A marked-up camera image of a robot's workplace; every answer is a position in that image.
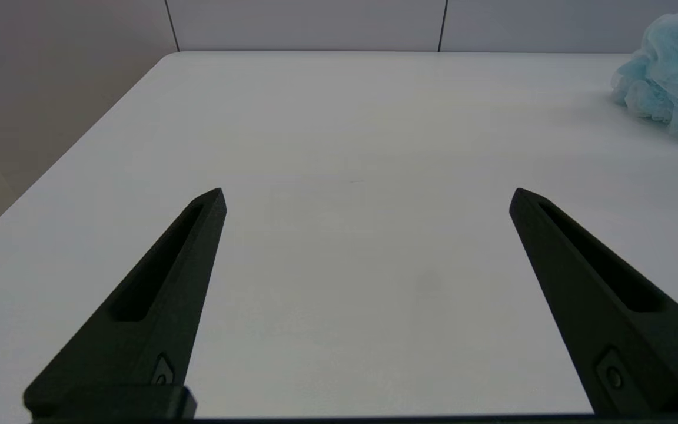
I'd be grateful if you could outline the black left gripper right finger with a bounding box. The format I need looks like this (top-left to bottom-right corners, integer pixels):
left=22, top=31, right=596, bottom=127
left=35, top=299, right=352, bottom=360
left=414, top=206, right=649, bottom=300
left=509, top=188, right=678, bottom=416

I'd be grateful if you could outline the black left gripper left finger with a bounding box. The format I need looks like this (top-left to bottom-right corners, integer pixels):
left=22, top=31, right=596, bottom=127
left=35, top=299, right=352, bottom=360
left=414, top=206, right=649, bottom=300
left=23, top=188, right=227, bottom=420

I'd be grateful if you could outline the light blue mesh bath sponge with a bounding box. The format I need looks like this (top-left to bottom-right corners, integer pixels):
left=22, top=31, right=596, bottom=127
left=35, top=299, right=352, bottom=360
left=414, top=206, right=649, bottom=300
left=611, top=0, right=678, bottom=138

